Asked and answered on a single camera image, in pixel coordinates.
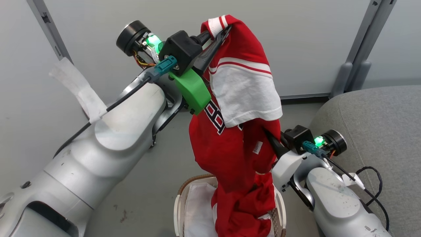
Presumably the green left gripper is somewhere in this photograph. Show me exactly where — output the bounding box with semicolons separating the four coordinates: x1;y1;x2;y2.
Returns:
169;25;233;116

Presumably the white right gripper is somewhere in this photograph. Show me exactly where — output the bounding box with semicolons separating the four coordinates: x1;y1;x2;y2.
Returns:
263;128;308;192

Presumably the red and white jersey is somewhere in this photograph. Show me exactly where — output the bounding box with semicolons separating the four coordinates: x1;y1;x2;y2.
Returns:
189;14;284;237

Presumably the white cloth basket liner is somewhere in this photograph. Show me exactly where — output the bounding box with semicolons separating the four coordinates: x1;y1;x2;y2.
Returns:
184;183;218;237

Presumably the white woven laundry basket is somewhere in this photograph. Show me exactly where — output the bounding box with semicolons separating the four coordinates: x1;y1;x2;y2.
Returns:
173;173;287;237

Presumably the small white tape tag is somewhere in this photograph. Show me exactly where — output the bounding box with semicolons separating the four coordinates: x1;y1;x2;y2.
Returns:
342;172;366;190

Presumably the grey fabric sofa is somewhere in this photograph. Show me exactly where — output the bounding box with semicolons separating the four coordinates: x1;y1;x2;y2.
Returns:
309;85;421;237

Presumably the white tape strip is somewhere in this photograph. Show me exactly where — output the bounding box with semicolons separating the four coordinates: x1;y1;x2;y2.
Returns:
49;57;108;124

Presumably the teal right camera connector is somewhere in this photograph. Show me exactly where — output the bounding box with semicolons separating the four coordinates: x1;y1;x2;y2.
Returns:
302;141;327;159

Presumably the teal camera connector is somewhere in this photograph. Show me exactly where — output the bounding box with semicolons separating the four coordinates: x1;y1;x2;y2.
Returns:
154;55;178;76
302;141;327;159

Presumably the teal left camera connector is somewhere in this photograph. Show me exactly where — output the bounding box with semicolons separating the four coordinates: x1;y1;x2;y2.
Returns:
154;55;178;76

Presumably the grey partition base rail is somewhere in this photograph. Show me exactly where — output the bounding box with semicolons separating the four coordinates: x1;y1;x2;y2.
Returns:
280;93;331;101

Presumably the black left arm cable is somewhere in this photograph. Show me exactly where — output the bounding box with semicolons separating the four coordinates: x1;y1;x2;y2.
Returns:
54;75;156;158

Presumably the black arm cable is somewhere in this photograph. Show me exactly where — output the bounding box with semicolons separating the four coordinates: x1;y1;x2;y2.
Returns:
54;75;156;158
324;157;390;231

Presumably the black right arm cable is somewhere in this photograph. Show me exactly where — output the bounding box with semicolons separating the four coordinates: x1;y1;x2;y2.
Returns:
324;157;390;231

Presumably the grey double partition post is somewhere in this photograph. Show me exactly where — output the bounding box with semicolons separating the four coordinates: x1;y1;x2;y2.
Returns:
330;0;397;98

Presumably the grey slim partition post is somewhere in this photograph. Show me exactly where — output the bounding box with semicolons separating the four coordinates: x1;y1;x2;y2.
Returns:
26;0;73;62

